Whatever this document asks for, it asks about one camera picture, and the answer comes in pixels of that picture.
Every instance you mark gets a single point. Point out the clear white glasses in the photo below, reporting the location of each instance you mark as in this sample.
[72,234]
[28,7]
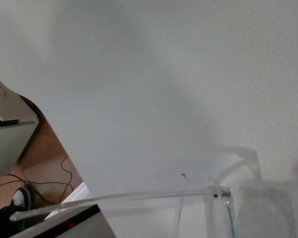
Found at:
[139,194]

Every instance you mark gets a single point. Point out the gray panel with red lights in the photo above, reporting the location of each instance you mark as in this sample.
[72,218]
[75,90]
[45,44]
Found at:
[89,223]

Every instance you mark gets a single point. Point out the black trouser leg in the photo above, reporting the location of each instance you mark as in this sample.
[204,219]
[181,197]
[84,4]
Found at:
[0,223]

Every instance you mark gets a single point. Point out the white plastic base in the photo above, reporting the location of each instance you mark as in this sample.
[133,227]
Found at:
[74,196]

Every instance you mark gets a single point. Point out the white cabinet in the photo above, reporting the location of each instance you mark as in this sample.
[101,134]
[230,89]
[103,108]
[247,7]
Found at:
[5,124]

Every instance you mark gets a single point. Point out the black and white sneaker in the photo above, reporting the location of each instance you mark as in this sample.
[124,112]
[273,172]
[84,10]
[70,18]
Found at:
[21,198]

